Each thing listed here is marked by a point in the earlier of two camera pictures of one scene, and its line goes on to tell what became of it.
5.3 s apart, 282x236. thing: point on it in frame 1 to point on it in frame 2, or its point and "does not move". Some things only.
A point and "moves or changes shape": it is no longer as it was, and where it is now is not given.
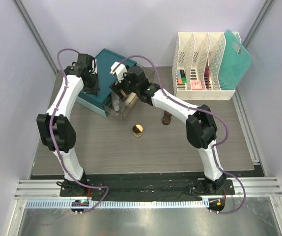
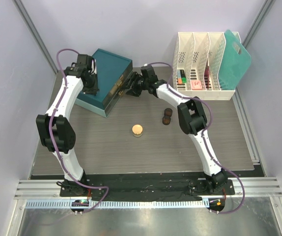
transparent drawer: x=123 y=98 moves or changes shape
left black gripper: x=94 y=90 does not move
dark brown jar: x=166 y=113 does not move
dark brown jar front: x=166 y=120 does not move
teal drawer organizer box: x=105 y=59 does not move
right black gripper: x=117 y=85 to x=127 y=84
